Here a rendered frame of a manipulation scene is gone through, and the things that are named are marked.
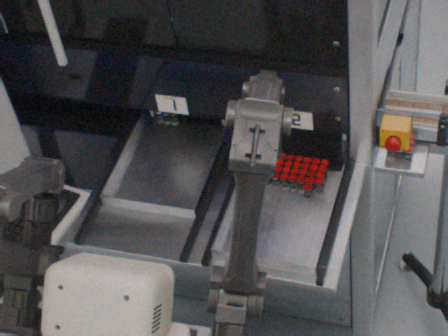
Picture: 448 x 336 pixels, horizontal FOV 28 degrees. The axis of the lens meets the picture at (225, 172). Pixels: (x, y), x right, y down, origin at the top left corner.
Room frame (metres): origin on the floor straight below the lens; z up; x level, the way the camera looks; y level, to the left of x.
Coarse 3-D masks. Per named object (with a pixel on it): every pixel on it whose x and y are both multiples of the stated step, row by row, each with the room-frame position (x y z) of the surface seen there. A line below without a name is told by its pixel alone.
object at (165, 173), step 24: (144, 120) 1.88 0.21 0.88; (144, 144) 1.79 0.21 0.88; (168, 144) 1.77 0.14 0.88; (192, 144) 1.76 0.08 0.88; (216, 144) 1.74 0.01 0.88; (120, 168) 1.71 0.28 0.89; (144, 168) 1.70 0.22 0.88; (168, 168) 1.68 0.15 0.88; (192, 168) 1.67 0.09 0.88; (120, 192) 1.62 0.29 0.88; (144, 192) 1.61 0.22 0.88; (168, 192) 1.59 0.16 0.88; (192, 192) 1.58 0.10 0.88; (192, 216) 1.49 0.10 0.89
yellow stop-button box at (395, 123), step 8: (384, 112) 1.61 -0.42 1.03; (392, 112) 1.60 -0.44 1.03; (400, 112) 1.60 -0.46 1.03; (408, 112) 1.59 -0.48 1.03; (384, 120) 1.58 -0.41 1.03; (392, 120) 1.58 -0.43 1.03; (400, 120) 1.57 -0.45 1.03; (408, 120) 1.57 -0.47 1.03; (384, 128) 1.55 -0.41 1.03; (392, 128) 1.55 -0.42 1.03; (400, 128) 1.54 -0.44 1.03; (408, 128) 1.54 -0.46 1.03; (384, 136) 1.55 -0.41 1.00; (392, 136) 1.54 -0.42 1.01; (400, 136) 1.54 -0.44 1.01; (408, 136) 1.53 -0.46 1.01; (384, 144) 1.55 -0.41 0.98; (408, 144) 1.53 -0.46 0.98
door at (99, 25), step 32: (0, 0) 1.95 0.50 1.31; (32, 0) 1.92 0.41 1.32; (64, 0) 1.88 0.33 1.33; (96, 0) 1.85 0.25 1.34; (128, 0) 1.81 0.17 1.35; (160, 0) 1.78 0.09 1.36; (32, 32) 1.93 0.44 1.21; (64, 32) 1.89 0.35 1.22; (96, 32) 1.86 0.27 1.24; (128, 32) 1.82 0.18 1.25; (160, 32) 1.79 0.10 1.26
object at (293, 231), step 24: (288, 192) 1.53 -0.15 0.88; (336, 192) 1.47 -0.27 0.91; (264, 216) 1.46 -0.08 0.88; (288, 216) 1.45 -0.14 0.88; (312, 216) 1.43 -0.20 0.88; (216, 240) 1.38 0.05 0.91; (264, 240) 1.38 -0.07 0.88; (288, 240) 1.37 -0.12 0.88; (312, 240) 1.36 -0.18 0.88; (264, 264) 1.30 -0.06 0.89; (288, 264) 1.28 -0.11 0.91; (312, 264) 1.29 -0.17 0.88
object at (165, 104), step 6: (156, 96) 1.79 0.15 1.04; (162, 96) 1.79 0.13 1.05; (168, 96) 1.78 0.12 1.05; (162, 102) 1.79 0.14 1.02; (168, 102) 1.78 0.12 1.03; (180, 102) 1.77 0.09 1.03; (162, 108) 1.79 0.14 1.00; (168, 108) 1.78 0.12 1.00; (174, 108) 1.78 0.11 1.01; (180, 108) 1.77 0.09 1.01; (186, 108) 1.76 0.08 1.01; (186, 114) 1.76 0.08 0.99
